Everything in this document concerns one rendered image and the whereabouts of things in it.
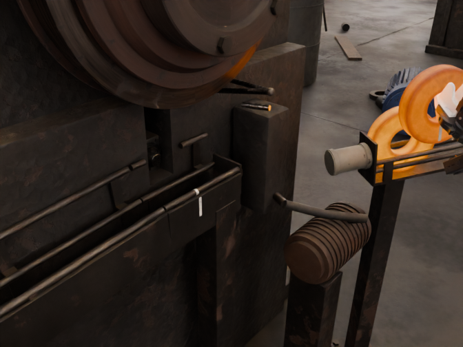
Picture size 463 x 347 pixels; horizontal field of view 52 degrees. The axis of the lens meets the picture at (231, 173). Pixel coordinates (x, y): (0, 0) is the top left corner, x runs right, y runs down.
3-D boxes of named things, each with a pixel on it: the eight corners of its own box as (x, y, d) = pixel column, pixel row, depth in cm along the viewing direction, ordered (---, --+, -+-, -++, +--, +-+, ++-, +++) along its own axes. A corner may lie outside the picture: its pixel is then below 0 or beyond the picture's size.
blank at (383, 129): (382, 177, 114) (388, 184, 111) (354, 131, 107) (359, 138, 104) (439, 140, 112) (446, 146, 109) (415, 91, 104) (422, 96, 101)
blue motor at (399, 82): (374, 139, 276) (384, 82, 259) (384, 106, 322) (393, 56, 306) (430, 148, 266) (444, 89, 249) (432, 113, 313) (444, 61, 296)
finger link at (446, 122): (453, 101, 89) (480, 130, 84) (450, 109, 91) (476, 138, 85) (431, 103, 88) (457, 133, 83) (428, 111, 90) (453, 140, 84)
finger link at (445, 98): (447, 68, 90) (475, 97, 83) (435, 94, 94) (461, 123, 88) (433, 69, 89) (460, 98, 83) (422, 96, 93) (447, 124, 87)
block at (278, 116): (227, 200, 111) (228, 104, 100) (249, 187, 117) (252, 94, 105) (264, 217, 105) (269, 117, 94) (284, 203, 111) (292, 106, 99)
